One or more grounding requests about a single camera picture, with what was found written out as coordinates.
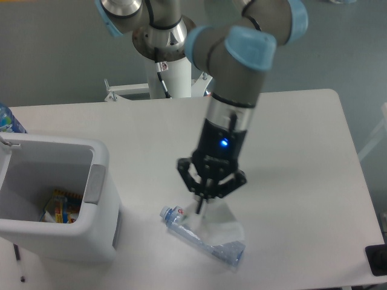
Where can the white trash can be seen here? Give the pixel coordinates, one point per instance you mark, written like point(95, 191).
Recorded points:
point(32, 167)

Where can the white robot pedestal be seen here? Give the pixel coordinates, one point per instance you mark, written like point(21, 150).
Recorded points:
point(168, 71)

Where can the clear plastic water bottle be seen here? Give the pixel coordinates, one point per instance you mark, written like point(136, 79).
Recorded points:
point(229, 253)

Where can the clear plastic bag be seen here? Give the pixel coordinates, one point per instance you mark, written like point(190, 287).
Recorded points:
point(215, 225)

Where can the blue labelled bottle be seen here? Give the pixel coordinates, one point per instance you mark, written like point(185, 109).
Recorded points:
point(9, 123)

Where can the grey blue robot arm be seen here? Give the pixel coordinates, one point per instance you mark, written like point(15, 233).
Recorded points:
point(237, 56)

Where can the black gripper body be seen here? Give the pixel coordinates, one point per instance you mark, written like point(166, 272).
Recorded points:
point(216, 156)

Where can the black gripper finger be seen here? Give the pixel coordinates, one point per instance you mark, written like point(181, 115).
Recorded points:
point(218, 189)
point(197, 188)

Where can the black pen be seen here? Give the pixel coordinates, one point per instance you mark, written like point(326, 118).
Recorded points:
point(19, 263)

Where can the colourful snack wrapper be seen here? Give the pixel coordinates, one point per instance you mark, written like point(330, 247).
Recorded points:
point(62, 208)

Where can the black device at edge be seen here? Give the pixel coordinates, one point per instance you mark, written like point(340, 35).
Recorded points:
point(376, 255)

